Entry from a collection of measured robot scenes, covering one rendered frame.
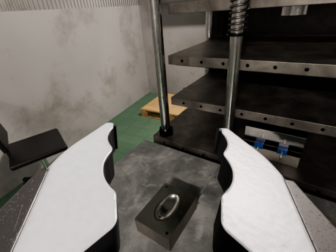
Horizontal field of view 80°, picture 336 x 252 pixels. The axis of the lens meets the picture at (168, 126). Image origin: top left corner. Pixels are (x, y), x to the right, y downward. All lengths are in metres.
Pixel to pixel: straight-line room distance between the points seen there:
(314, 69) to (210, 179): 0.63
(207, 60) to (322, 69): 0.48
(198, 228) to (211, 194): 0.17
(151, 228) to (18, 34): 2.23
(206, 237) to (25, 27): 2.41
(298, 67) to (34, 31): 2.38
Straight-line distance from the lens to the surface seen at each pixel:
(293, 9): 1.24
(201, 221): 0.87
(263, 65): 1.02
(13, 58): 2.52
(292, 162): 1.19
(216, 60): 1.07
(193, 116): 1.57
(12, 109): 2.52
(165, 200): 0.86
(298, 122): 1.09
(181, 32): 3.79
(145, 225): 0.79
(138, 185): 1.01
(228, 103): 1.06
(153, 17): 1.13
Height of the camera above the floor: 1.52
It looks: 30 degrees down
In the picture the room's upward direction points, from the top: 5 degrees counter-clockwise
